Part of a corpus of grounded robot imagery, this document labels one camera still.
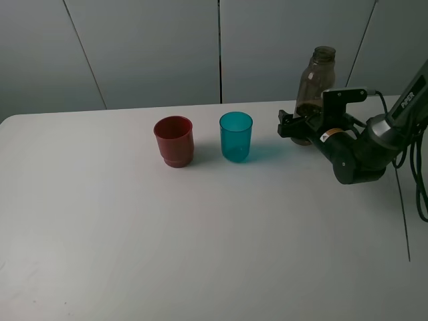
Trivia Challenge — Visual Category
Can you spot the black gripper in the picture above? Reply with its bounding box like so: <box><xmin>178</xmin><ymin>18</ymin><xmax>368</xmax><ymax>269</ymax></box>
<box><xmin>278</xmin><ymin>110</ymin><xmax>359</xmax><ymax>185</ymax></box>

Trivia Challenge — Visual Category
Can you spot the smoky translucent water bottle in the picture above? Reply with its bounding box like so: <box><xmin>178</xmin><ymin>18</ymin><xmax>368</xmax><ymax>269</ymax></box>
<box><xmin>291</xmin><ymin>45</ymin><xmax>337</xmax><ymax>146</ymax></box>

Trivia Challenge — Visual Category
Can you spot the teal translucent plastic cup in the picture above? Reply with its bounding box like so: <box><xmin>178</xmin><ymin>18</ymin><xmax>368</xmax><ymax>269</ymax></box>
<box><xmin>219</xmin><ymin>112</ymin><xmax>253</xmax><ymax>163</ymax></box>

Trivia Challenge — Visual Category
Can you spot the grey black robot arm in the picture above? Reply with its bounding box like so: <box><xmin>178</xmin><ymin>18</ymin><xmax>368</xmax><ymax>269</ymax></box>
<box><xmin>278</xmin><ymin>64</ymin><xmax>427</xmax><ymax>185</ymax></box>

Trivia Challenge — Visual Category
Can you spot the red plastic cup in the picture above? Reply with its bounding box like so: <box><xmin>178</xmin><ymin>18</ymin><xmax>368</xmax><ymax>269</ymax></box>
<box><xmin>154</xmin><ymin>116</ymin><xmax>195</xmax><ymax>168</ymax></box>

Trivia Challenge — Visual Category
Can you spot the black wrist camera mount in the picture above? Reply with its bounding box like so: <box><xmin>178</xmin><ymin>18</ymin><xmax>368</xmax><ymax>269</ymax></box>
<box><xmin>322</xmin><ymin>88</ymin><xmax>368</xmax><ymax>130</ymax></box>

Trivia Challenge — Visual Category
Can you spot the black camera cable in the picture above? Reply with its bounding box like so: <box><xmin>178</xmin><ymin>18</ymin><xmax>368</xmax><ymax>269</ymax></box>
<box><xmin>366</xmin><ymin>89</ymin><xmax>428</xmax><ymax>262</ymax></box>

